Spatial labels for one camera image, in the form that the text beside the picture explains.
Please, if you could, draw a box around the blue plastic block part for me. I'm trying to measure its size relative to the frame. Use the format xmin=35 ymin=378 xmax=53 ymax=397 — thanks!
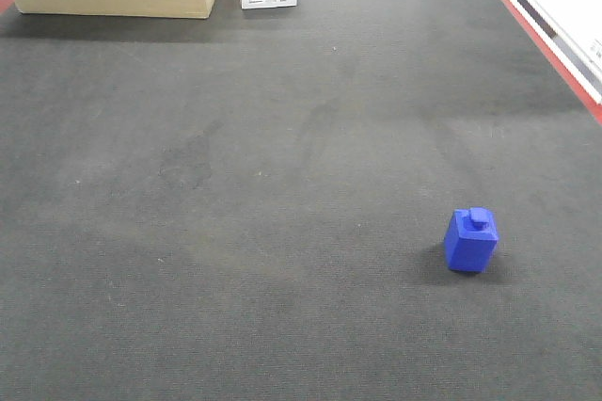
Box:
xmin=443 ymin=207 xmax=499 ymax=273

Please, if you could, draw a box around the white conveyor side rail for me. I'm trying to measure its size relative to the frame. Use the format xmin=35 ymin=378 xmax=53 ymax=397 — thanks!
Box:
xmin=501 ymin=0 xmax=601 ymax=121

